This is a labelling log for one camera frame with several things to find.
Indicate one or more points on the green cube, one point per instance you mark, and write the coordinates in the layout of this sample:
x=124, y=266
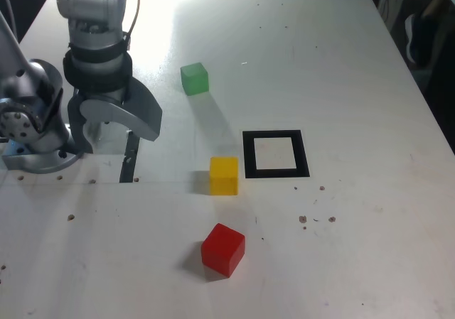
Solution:
x=195, y=79

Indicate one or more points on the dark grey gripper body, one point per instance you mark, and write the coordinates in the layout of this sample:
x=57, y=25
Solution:
x=103, y=97

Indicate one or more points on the black tape strip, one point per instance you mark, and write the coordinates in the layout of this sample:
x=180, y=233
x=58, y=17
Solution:
x=128, y=166

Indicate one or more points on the person's foot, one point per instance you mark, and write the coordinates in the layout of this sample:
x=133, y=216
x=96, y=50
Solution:
x=417, y=42

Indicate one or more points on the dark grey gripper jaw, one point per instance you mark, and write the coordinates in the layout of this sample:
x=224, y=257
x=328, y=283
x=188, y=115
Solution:
x=76, y=127

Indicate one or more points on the yellow cube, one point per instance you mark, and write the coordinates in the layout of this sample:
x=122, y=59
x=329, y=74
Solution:
x=224, y=177

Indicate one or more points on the black tape square outline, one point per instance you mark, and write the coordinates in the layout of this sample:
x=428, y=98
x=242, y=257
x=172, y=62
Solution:
x=249, y=155

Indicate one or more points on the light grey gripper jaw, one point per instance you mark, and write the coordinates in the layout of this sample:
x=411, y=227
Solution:
x=131, y=113

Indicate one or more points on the red cube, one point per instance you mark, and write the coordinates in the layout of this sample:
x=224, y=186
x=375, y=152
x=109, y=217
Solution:
x=222, y=249

